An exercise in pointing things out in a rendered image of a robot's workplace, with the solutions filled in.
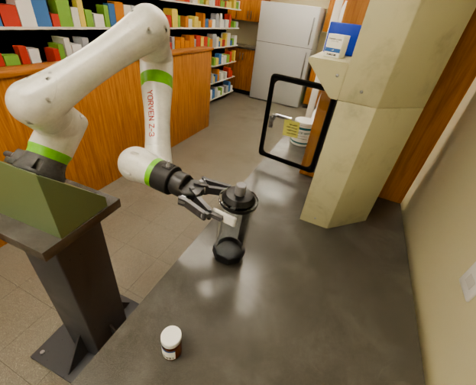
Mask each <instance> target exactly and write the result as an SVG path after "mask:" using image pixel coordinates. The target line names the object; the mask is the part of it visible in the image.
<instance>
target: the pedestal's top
mask: <svg viewBox="0 0 476 385"><path fill-rule="evenodd" d="M65 183H68V184H70V185H73V186H77V187H79V188H81V189H85V190H88V191H90V192H92V193H96V194H99V195H100V196H104V197H105V198H106V202H107V206H106V207H105V208H104V209H102V210H101V211H100V212H98V213H97V214H95V215H94V216H93V217H91V218H90V219H89V220H87V221H86V222H84V223H83V224H81V225H80V226H79V227H78V228H76V229H75V230H73V231H72V232H70V233H69V234H68V235H67V236H65V237H64V238H62V239H61V238H58V237H55V236H53V235H50V234H48V233H46V232H44V231H41V230H39V229H37V228H34V227H32V226H30V225H27V224H25V223H23V222H20V221H18V220H16V219H13V218H11V217H8V216H7V215H3V214H2V213H0V239H1V240H3V241H5V242H7V243H9V244H11V245H13V246H15V247H17V248H19V249H21V250H23V251H25V252H27V253H29V254H31V255H33V256H35V257H37V258H39V259H41V260H43V261H45V262H47V261H49V259H51V258H52V257H54V256H55V255H56V254H58V253H59V252H61V251H62V250H63V249H64V248H66V247H67V246H68V245H70V244H71V243H73V242H74V241H75V240H76V239H78V238H79V237H81V236H82V235H84V234H85V233H86V232H87V231H88V230H90V229H91V228H93V227H94V226H95V225H97V224H98V223H100V221H102V220H103V219H105V218H106V217H108V216H109V215H111V214H112V213H113V212H114V211H115V210H117V209H118V208H120V207H121V203H120V199H119V198H116V197H114V196H110V195H109V194H106V193H103V192H100V191H98V190H96V189H93V188H90V187H88V186H84V185H82V184H80V183H77V182H74V181H72V180H68V179H66V181H65Z"/></svg>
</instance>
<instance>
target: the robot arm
mask: <svg viewBox="0 0 476 385"><path fill-rule="evenodd" d="M137 60H140V77H141V93H142V100H143V106H144V126H145V143H144V148H142V147H129V148H127V149H125V150H123V151H122V152H121V154H120V155H119V157H118V170H119V172H120V173H121V175H122V176H123V177H124V178H126V179H127V180H130V181H133V182H138V183H143V184H144V185H147V186H149V187H151V188H153V189H155V190H158V191H160V192H162V193H164V194H166V195H169V194H173V195H175V196H177V197H178V203H177V204H178V205H181V206H183V207H185V208H186V209H188V210H190V211H191V212H192V213H193V214H194V215H196V216H197V217H199V218H200V219H202V220H203V221H205V220H206V219H208V220H210V219H211V218H213V219H215V220H217V221H219V222H224V223H226V224H228V225H230V226H232V227H235V224H236V221H237V218H236V217H234V216H231V215H229V214H227V213H225V212H223V211H221V210H219V209H216V208H214V209H213V210H212V209H211V207H210V206H209V205H208V204H207V203H206V202H205V201H204V200H203V199H202V197H201V196H202V195H207V194H211V195H217V196H219V194H220V192H221V191H222V190H223V189H225V188H227V187H231V186H232V185H230V184H227V183H222V182H219V181H216V180H211V179H209V178H207V177H205V176H202V179H201V180H194V179H193V178H192V177H191V176H190V175H189V174H188V173H185V172H183V171H182V170H181V168H180V167H178V166H176V165H174V164H173V161H172V154H171V146H170V111H171V102H172V93H173V55H172V52H171V49H170V25H169V22H168V20H167V17H166V15H165V14H164V13H163V12H162V11H161V10H160V9H159V8H158V7H157V6H155V5H152V4H149V3H141V4H139V5H136V6H135V7H133V8H132V9H131V10H130V11H129V12H128V13H127V14H126V15H125V16H124V17H123V18H122V19H121V20H120V21H118V22H117V23H116V24H115V25H113V26H112V27H111V28H109V29H108V30H107V31H106V32H105V33H104V34H102V35H100V36H99V37H97V38H96V39H95V40H94V41H92V42H91V43H89V44H87V45H86V46H84V47H83V48H81V49H80V50H78V51H76V52H75V53H73V54H71V55H69V56H68V57H66V58H64V59H63V60H61V61H59V62H57V63H55V64H53V65H52V66H49V67H48V68H46V69H44V70H41V71H39V72H37V73H35V74H33V75H30V76H28V77H25V78H23V79H20V80H18V81H16V82H14V83H12V84H11V85H10V86H9V87H8V89H7V91H6V93H5V104H6V107H7V109H8V111H9V112H10V113H11V115H12V116H13V117H14V118H15V119H17V120H18V121H19V122H21V123H22V124H24V125H27V126H28V127H29V128H31V129H33V132H32V134H31V136H30V138H29V140H28V145H27V148H26V150H22V149H20V148H18V149H16V151H15V152H14V153H13V152H11V151H8V150H6V151H4V152H3V155H4V156H5V159H4V162H6V163H10V164H12V166H14V167H18V168H21V169H23V170H26V171H29V172H32V173H37V174H39V175H41V176H45V177H47V178H50V179H52V180H56V181H59V182H62V183H65V181H66V175H65V173H66V167H67V165H68V163H69V162H70V161H71V160H72V159H73V156H74V154H75V152H76V149H77V147H78V146H79V143H80V141H81V140H82V138H83V135H84V133H85V131H86V129H87V126H88V120H87V118H86V117H85V116H84V115H83V114H82V113H80V112H79V111H78V110H76V109H75V108H74V105H76V104H77V103H78V102H79V101H80V100H82V99H83V98H84V97H85V96H86V95H88V94H89V93H90V92H91V91H92V90H94V89H95V88H96V87H98V86H99V85H101V84H102V83H103V82H104V81H106V80H107V79H109V78H110V77H111V76H113V75H115V74H116V73H117V72H119V71H120V70H122V69H124V68H125V67H126V66H129V65H130V64H132V63H133V62H135V61H137ZM204 187H205V188H206V191H204V190H205V188H204ZM191 200H192V201H191Z"/></svg>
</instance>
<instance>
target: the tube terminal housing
mask: <svg viewBox="0 0 476 385"><path fill-rule="evenodd" d="M475 9H476V0H370V1H369V4H368V9H367V11H366V14H365V16H364V20H363V23H362V26H361V30H360V33H359V35H358V39H357V42H356V45H355V49H354V52H353V54H352V57H351V61H350V63H349V66H348V71H347V73H346V76H345V80H344V82H343V85H342V90H341V92H340V95H339V97H338V101H337V104H336V107H335V110H334V114H333V116H332V120H331V123H330V125H329V129H328V132H327V135H326V138H325V142H324V144H323V147H322V151H321V154H320V157H319V161H318V163H317V166H316V170H315V173H314V176H313V178H312V182H311V185H310V188H309V191H308V194H307V197H306V201H305V204H304V206H303V210H302V213H301V216H300V219H301V220H303V221H306V222H310V223H312V224H314V225H318V226H321V227H323V228H334V227H338V226H342V225H348V224H352V223H356V222H362V221H366V219H367V217H368V215H369V213H370V211H371V209H372V207H373V205H374V204H375V202H376V200H377V197H378V196H379V194H380V191H381V190H382V188H383V186H384V184H385V183H386V181H387V178H388V176H389V175H390V172H391V170H392V169H393V166H394V164H395V163H396V162H397V159H398V157H399V155H400V153H401V151H402V149H403V147H404V145H405V143H406V142H407V140H408V138H409V136H410V134H411V132H412V130H413V128H414V126H415V124H416V122H417V121H418V119H419V117H420V115H421V113H422V111H423V109H424V107H425V105H426V103H427V101H428V99H429V97H430V96H431V94H432V91H433V90H434V88H435V86H436V83H437V82H438V80H439V77H440V76H441V74H442V72H443V70H444V69H445V66H446V64H447V62H448V60H449V58H450V56H451V55H452V53H453V51H454V49H455V47H456V45H457V43H458V41H459V39H460V37H461V35H462V33H463V31H464V30H465V28H466V26H467V24H468V22H469V20H470V18H471V16H472V14H473V12H474V10H475Z"/></svg>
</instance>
